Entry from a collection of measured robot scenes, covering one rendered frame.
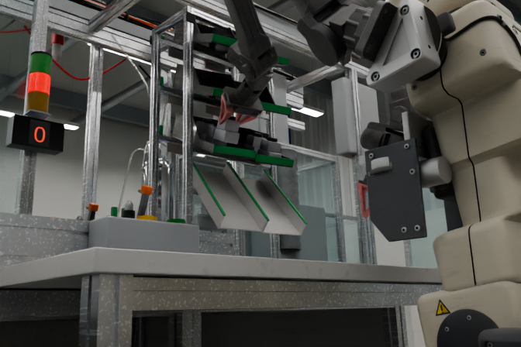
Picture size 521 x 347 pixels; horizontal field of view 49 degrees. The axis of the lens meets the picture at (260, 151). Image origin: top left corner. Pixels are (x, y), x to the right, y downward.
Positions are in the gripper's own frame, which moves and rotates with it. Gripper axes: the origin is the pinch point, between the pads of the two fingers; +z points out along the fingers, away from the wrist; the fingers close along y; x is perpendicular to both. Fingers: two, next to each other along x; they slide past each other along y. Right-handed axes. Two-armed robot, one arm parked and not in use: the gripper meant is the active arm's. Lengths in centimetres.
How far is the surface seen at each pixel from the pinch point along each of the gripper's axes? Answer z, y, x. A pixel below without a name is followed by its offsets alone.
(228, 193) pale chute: 16.4, -5.7, 10.9
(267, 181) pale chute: 18.5, -23.0, 2.3
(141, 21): 62, -17, -133
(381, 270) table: -25, -3, 61
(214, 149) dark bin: 3.3, 4.5, 7.8
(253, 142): 9.1, -14.4, -3.7
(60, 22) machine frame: 63, 23, -116
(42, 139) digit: 12.5, 45.3, 4.8
